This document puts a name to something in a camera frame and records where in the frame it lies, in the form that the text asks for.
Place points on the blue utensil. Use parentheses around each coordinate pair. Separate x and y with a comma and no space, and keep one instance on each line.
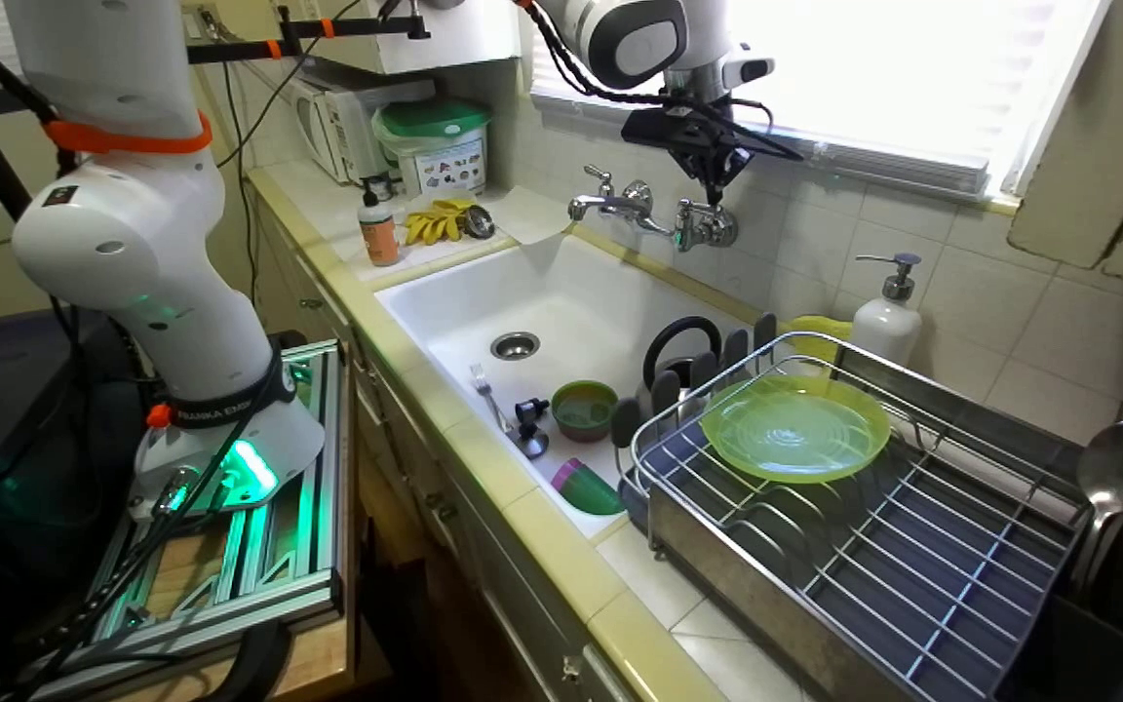
(485,396)

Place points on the kitchen base cabinet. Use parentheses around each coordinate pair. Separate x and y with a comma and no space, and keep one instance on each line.
(456,570)

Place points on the small steel cup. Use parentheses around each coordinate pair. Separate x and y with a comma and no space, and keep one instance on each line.
(533,443)

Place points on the white countertop appliance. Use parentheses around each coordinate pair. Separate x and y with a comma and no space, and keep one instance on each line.
(330,130)

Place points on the steel ladle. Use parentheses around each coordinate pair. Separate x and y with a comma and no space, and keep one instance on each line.
(1120,468)

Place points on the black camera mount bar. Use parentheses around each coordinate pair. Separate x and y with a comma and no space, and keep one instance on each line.
(330,27)

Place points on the white soap dispenser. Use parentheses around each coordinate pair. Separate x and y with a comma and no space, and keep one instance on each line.
(888,333)

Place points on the dark round scrubber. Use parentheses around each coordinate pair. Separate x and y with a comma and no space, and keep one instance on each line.
(478,218)

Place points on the green bowl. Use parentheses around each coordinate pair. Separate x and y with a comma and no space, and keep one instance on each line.
(586,412)

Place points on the white kitchen sink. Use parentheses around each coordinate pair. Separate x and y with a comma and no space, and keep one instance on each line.
(561,305)

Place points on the green plastic plate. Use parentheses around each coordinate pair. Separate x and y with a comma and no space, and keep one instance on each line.
(795,431)

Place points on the yellow rubber gloves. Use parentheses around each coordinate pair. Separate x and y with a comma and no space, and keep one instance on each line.
(429,222)

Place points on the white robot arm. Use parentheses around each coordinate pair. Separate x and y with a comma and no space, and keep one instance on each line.
(134,236)

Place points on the green cup pink lid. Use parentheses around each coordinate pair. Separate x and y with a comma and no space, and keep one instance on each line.
(586,487)

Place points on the aluminium robot base platform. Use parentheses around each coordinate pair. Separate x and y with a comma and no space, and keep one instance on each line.
(290,548)

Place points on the orange soap bottle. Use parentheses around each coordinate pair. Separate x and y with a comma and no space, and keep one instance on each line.
(381,236)

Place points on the yellow sponge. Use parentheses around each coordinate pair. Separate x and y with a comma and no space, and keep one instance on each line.
(818,333)

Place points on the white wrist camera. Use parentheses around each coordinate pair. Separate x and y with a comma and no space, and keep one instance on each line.
(745,69)

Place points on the steel wall faucet body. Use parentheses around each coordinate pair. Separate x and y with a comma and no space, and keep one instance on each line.
(624,204)

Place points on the container with green lid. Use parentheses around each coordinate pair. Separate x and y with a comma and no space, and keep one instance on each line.
(439,158)

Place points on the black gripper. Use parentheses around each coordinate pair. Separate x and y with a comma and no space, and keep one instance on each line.
(698,134)

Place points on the steel sink drain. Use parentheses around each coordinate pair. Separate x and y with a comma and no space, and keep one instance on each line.
(516,344)

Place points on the grey dish rack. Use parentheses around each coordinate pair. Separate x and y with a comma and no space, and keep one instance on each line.
(849,611)

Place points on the white window blind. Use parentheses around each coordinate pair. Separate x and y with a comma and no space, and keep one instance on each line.
(876,78)

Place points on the small black strainer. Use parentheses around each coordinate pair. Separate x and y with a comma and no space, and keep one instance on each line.
(533,412)

